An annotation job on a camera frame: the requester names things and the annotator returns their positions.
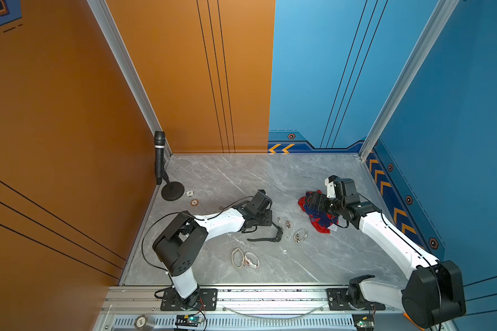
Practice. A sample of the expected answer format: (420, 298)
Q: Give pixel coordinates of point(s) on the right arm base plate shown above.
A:
(339, 300)

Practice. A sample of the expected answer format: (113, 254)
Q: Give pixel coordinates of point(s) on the black microphone on stand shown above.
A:
(173, 190)

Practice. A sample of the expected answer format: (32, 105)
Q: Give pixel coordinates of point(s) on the green circuit board left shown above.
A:
(189, 322)

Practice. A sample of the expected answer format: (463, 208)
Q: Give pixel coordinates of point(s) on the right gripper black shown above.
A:
(322, 198)

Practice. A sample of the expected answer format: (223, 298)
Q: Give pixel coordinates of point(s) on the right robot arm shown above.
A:
(434, 291)

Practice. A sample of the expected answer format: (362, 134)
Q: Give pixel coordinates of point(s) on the beige band watch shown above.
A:
(237, 258)

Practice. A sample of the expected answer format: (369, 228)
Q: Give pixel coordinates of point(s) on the green circuit board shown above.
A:
(363, 322)
(189, 322)

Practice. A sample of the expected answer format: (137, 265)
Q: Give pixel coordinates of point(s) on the silver tape roll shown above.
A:
(144, 323)

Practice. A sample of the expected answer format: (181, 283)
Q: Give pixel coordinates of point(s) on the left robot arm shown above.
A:
(179, 245)

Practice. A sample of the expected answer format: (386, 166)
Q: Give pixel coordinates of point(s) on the pink white watch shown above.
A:
(251, 260)

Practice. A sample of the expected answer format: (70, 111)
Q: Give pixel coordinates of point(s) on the green circuit board right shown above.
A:
(363, 322)

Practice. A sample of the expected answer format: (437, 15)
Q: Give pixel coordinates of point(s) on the red and blue cloth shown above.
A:
(322, 222)

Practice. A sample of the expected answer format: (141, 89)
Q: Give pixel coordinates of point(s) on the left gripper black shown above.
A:
(269, 215)

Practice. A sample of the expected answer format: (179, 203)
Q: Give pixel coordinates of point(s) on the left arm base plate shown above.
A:
(204, 299)

